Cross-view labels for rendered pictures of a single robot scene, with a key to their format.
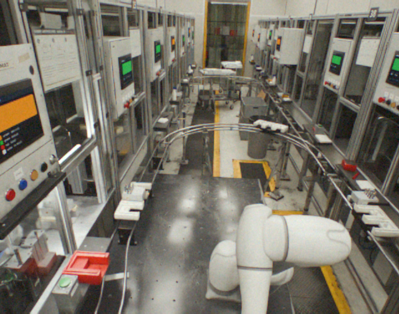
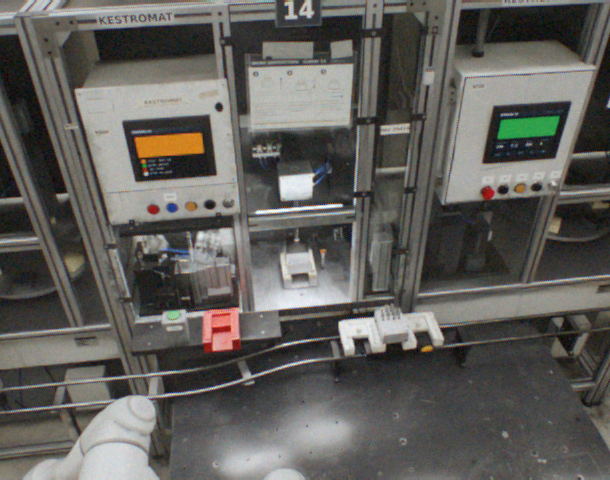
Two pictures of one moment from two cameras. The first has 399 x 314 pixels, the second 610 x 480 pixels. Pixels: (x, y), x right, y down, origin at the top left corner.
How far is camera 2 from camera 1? 144 cm
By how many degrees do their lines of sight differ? 68
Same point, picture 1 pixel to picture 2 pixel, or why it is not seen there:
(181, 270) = (303, 456)
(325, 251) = not seen: outside the picture
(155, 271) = (291, 423)
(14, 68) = (190, 103)
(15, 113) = (169, 146)
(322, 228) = not seen: outside the picture
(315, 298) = not seen: outside the picture
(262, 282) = (74, 453)
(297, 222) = (102, 455)
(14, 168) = (165, 190)
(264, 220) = (111, 417)
